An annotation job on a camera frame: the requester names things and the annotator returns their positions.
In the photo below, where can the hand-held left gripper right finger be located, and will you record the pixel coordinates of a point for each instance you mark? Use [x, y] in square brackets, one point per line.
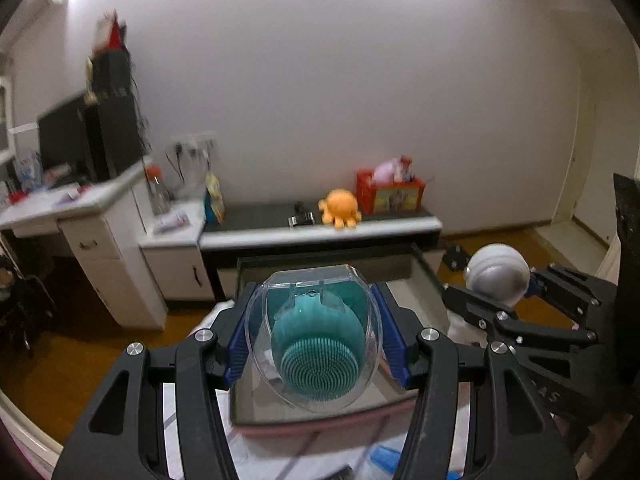
[397, 355]

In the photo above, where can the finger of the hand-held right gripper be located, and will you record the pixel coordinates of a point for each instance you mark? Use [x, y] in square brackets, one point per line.
[480, 307]
[560, 280]

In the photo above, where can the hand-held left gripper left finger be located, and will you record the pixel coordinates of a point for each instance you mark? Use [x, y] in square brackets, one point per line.
[237, 355]

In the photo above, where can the white round-headed figurine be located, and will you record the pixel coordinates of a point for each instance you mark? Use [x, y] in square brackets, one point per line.
[497, 272]

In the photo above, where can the teal silicone brush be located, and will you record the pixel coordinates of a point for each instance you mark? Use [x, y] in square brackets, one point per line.
[315, 345]

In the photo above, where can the pink storage box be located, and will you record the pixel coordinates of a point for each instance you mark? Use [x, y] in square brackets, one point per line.
[400, 270]

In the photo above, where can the low white cabinet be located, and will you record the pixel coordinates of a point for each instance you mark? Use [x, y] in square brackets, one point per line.
[170, 270]

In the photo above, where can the red printed crate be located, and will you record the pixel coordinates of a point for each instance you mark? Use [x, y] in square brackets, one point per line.
[392, 197]

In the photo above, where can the black and white low stand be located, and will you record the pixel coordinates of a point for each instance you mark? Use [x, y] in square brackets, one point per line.
[260, 215]

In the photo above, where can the small black device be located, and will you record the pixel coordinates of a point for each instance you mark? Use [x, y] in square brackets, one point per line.
[301, 219]

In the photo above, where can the yellow snack bag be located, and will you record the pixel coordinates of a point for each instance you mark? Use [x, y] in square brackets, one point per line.
[215, 200]

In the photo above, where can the orange octopus plush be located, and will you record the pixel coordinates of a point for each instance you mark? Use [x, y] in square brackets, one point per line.
[341, 207]

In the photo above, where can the pink plush toy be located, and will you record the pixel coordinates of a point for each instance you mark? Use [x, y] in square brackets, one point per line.
[386, 171]

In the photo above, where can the white desk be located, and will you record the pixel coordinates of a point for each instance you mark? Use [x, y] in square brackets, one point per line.
[100, 260]

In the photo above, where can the clear bottle orange cap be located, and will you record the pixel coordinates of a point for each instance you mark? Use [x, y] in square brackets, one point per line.
[159, 192]

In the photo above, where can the black office chair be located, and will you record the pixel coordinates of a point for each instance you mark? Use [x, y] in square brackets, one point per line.
[25, 300]

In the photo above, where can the black computer tower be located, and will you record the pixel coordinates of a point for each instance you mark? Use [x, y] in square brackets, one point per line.
[117, 135]

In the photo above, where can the small red desk item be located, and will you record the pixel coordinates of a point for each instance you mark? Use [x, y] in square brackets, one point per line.
[17, 198]

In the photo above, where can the blue and white box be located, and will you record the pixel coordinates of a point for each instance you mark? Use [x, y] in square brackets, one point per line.
[27, 172]

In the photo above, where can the black computer monitor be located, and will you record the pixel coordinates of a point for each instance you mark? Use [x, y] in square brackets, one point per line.
[62, 135]

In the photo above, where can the black speaker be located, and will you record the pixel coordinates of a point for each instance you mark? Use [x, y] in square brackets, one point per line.
[107, 77]

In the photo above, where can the red and white paper item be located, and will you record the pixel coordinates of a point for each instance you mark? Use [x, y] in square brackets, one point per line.
[115, 35]

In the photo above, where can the white door frame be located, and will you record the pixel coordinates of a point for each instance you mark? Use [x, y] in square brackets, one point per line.
[572, 160]

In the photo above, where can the white wall outlet strip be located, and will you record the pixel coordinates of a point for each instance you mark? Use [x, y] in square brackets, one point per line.
[197, 140]

